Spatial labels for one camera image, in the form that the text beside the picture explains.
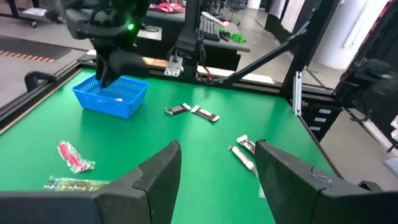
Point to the blue plastic basket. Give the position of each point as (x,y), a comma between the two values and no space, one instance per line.
(118,108)

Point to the black diagonal frame brace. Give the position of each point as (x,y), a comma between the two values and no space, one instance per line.
(264,57)

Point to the red candy bags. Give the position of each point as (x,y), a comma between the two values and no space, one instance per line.
(168,7)

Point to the black office chair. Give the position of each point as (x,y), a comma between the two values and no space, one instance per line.
(235,7)

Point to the black table clamp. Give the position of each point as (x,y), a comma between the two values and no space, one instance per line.
(31,79)

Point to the black bulky equipment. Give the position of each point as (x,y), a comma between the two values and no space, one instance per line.
(373,84)

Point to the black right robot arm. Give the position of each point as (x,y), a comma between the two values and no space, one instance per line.
(93,18)

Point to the white red candy stick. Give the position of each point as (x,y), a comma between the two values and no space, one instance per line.
(119,99)
(245,143)
(243,158)

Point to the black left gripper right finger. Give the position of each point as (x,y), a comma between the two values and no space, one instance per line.
(292,186)

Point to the yellowish sour straws candy packet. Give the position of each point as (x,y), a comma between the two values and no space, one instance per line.
(74,184)

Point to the black hazard striped floor mat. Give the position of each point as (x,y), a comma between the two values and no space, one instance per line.
(31,46)

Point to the brown chocolate bar wrapper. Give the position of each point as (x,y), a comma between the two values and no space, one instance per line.
(178,109)
(205,113)

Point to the black upright frame post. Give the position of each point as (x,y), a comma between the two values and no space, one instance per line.
(191,31)

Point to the silver aluminium bracket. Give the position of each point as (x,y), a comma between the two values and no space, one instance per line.
(297,93)

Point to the grey metal bracket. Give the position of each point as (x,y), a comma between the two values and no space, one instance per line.
(173,66)

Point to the black box with white labels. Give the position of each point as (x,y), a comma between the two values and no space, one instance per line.
(323,123)

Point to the grey desk with candy bags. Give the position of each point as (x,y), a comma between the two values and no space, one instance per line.
(164,16)

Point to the black computer keyboard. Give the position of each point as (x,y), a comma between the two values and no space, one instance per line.
(210,28)

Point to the grey wheeled cart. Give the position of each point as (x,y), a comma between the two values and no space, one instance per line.
(34,13)

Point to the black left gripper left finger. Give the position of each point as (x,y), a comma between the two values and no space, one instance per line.
(149,186)

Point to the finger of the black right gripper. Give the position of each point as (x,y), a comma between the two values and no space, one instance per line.
(133,65)
(107,74)

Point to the grey desk with keyboard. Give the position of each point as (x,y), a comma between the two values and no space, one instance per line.
(224,46)

